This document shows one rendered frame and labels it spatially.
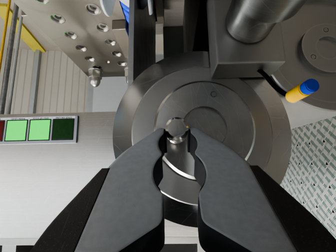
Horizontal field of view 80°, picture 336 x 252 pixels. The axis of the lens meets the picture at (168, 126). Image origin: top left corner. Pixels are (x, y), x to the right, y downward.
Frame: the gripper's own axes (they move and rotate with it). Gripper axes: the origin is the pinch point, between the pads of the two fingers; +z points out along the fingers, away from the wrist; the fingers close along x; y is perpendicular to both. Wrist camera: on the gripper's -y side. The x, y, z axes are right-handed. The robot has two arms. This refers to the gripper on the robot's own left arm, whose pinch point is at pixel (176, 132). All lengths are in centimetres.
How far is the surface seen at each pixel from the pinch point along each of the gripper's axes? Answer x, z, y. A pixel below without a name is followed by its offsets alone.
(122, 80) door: -56, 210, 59
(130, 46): -4.0, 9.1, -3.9
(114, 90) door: -64, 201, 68
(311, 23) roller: 13.1, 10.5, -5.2
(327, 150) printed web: 19.7, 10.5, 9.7
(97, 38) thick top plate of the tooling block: -14.7, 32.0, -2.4
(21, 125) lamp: -39, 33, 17
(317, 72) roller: 12.9, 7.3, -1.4
